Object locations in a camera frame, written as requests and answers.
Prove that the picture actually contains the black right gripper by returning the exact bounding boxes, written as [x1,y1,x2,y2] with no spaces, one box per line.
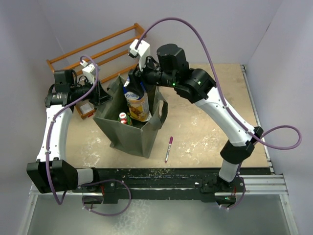
[126,52,178,96]

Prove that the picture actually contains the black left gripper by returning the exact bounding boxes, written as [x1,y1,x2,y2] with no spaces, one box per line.
[70,77,112,105]

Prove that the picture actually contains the blue orange juice carton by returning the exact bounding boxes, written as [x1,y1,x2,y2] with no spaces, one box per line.
[123,78,152,122]

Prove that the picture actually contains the orange juice plastic bottle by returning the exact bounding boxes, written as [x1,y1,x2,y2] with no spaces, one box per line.
[118,112,133,126]

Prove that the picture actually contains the dark cola glass bottle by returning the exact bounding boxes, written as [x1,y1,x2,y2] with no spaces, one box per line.
[120,118,128,125]

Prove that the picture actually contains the green canvas tote bag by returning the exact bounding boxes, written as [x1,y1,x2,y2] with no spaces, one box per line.
[93,76,168,158]

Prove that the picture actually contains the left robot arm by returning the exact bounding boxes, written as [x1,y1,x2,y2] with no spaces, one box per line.
[26,65,111,193]

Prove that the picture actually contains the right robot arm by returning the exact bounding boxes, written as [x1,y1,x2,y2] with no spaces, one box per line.
[128,40,264,191]

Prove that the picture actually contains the orange wooden shoe rack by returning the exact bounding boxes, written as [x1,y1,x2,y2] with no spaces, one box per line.
[46,23,156,120]

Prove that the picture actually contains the pink white marker pen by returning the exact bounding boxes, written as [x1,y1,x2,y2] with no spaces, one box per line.
[164,136,174,163]

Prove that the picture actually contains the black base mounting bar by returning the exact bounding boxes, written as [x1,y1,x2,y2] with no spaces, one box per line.
[76,168,245,205]

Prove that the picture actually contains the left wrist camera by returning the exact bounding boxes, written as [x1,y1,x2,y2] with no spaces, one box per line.
[80,60,99,85]

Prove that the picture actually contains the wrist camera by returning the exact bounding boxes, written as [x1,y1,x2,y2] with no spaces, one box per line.
[128,39,151,71]
[80,60,99,85]

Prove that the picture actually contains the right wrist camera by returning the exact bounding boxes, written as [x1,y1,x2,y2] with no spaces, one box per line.
[128,39,151,71]

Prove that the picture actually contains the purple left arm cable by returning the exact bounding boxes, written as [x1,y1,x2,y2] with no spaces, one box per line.
[44,55,133,217]

